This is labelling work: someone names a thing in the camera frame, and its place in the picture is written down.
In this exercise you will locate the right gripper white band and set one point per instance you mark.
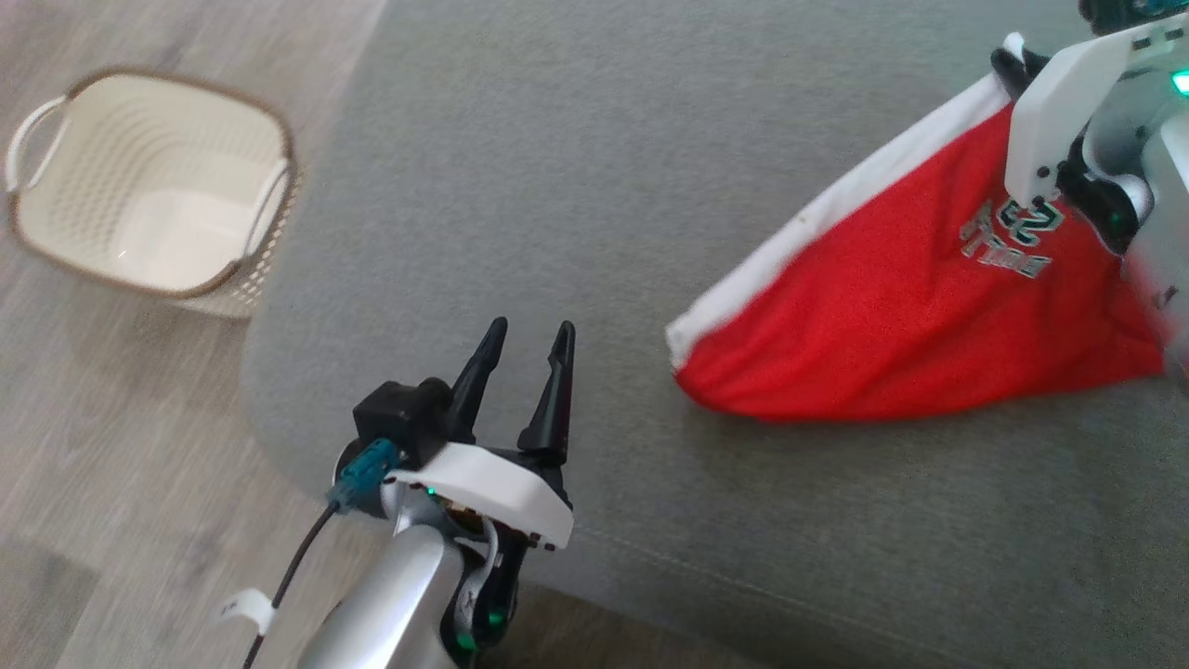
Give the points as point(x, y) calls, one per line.
point(1050, 121)

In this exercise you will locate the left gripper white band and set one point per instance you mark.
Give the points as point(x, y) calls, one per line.
point(502, 488)

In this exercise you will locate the red shorts white waistband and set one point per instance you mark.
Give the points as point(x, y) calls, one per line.
point(910, 316)

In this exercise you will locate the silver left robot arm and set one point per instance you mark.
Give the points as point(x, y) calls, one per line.
point(390, 604)

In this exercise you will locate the grey sofa seat cushion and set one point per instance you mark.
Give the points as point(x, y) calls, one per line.
point(650, 139)

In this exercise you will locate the cream woven laundry basket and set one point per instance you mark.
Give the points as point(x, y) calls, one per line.
point(158, 223)

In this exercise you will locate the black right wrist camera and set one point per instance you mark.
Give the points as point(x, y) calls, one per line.
point(1110, 11)

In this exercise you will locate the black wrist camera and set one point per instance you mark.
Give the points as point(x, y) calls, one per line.
point(399, 418)
point(1110, 11)

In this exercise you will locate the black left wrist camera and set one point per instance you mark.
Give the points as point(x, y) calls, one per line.
point(399, 418)

